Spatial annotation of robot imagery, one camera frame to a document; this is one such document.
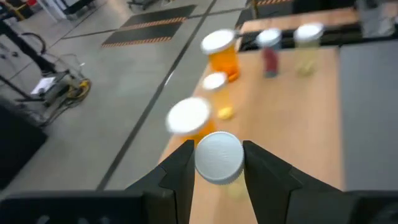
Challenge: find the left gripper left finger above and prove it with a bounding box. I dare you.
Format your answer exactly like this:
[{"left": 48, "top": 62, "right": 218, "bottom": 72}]
[{"left": 126, "top": 139, "right": 195, "bottom": 224}]

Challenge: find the large black box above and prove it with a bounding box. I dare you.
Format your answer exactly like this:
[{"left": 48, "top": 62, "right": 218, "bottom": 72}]
[{"left": 0, "top": 98, "right": 48, "bottom": 191}]

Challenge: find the blue bottle with red pills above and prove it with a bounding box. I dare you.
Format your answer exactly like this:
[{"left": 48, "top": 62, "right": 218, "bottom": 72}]
[{"left": 255, "top": 27, "right": 283, "bottom": 78}]

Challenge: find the black striped floor mat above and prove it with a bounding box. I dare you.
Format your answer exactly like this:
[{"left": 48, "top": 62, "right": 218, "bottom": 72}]
[
  {"left": 101, "top": 21, "right": 185, "bottom": 49},
  {"left": 119, "top": 3, "right": 198, "bottom": 29}
]

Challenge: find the yellow cable coil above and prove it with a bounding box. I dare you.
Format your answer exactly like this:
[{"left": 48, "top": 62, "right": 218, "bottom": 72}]
[{"left": 67, "top": 79, "right": 92, "bottom": 102}]

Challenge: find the black rolling monitor stand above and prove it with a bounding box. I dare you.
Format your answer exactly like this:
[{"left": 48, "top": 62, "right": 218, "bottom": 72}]
[{"left": 0, "top": 18, "right": 93, "bottom": 125}]

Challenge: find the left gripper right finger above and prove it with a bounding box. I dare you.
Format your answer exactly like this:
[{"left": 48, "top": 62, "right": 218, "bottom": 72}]
[{"left": 242, "top": 140, "right": 345, "bottom": 224}]

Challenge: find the white paper sheet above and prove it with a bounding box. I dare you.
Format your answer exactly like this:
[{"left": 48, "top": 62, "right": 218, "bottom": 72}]
[{"left": 30, "top": 77, "right": 57, "bottom": 96}]

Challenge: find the yellow medicine bottle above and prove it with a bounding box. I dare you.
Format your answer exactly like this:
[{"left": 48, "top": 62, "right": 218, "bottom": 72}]
[
  {"left": 201, "top": 71, "right": 234, "bottom": 121},
  {"left": 293, "top": 22, "right": 325, "bottom": 78},
  {"left": 194, "top": 130, "right": 249, "bottom": 202}
]

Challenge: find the wide orange medicine bottle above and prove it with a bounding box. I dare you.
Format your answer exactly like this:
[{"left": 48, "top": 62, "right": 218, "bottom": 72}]
[
  {"left": 200, "top": 28, "right": 241, "bottom": 83},
  {"left": 164, "top": 96, "right": 217, "bottom": 147}
]

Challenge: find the wooden shelf black frame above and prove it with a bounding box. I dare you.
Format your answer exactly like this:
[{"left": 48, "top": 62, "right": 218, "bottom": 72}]
[{"left": 158, "top": 46, "right": 345, "bottom": 224}]

